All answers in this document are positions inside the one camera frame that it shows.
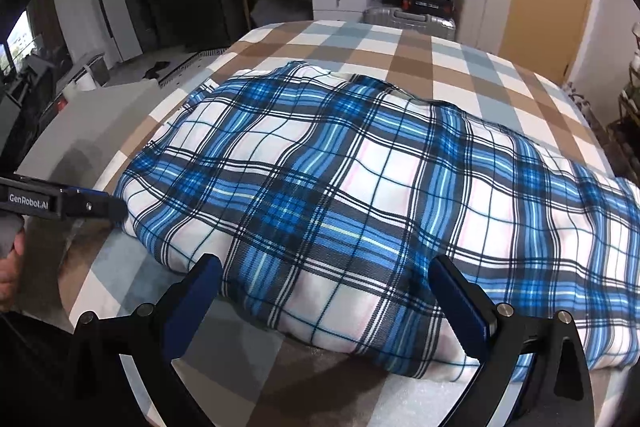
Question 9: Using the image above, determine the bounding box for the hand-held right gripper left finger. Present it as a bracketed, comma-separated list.
[70, 253, 224, 427]

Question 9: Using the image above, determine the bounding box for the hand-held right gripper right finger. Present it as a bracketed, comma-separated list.
[428, 254, 596, 427]

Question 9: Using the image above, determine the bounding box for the blue white plaid shirt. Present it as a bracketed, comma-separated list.
[114, 61, 640, 382]

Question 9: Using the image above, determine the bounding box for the person's left hand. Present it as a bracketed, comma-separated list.
[0, 227, 27, 314]

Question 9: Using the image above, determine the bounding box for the dark furniture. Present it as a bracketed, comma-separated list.
[0, 57, 57, 148]

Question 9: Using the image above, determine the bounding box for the white bin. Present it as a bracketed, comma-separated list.
[75, 63, 98, 90]

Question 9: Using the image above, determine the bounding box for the dotted light rug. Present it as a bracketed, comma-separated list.
[155, 47, 236, 88]

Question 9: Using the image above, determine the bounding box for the silver suitcase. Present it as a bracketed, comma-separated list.
[362, 6, 457, 42]

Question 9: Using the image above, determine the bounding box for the black red shoe box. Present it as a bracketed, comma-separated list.
[402, 0, 453, 14]

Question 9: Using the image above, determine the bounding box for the group of sneakers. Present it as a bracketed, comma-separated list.
[562, 21, 640, 178]

